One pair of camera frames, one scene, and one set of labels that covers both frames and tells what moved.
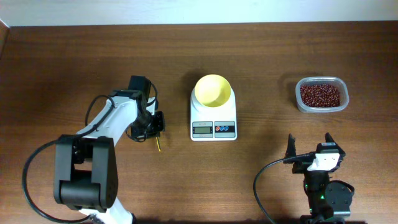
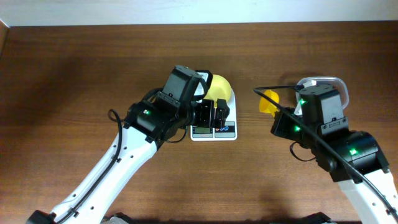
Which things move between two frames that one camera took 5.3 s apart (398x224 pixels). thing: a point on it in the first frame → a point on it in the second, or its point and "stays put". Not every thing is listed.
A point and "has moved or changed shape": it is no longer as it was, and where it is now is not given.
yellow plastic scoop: [157, 142] has moved or changed shape
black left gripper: [158, 123] → [210, 112]
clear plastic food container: [321, 94] stays put
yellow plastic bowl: [212, 90] stays put
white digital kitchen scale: [213, 124] stays put
